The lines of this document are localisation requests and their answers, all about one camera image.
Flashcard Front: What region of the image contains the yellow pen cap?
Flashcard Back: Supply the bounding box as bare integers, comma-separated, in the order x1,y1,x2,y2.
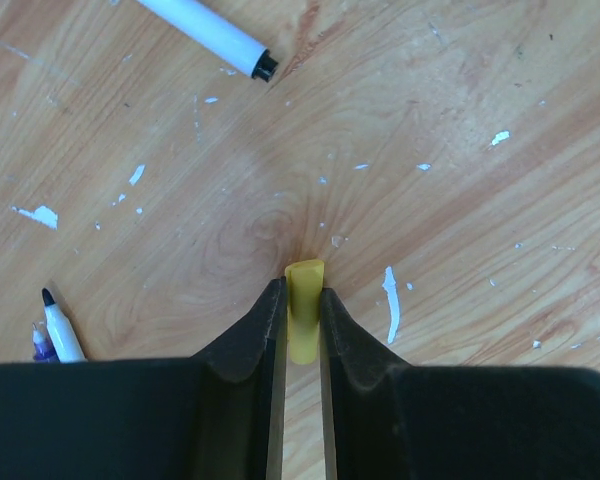
285,259,325,365

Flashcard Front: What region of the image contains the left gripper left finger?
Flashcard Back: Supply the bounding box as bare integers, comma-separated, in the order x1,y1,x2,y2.
0,278,287,479

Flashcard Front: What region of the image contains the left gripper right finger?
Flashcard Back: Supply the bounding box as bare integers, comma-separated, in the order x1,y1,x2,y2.
320,288,600,479

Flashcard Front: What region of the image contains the white pen black end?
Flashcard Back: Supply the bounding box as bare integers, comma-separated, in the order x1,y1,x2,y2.
139,0,278,82

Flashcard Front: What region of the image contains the white pen black tip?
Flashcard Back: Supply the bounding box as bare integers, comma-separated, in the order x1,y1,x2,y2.
41,288,86,363

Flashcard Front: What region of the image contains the dark purple pen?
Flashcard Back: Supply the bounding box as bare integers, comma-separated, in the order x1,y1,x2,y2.
32,323,60,363

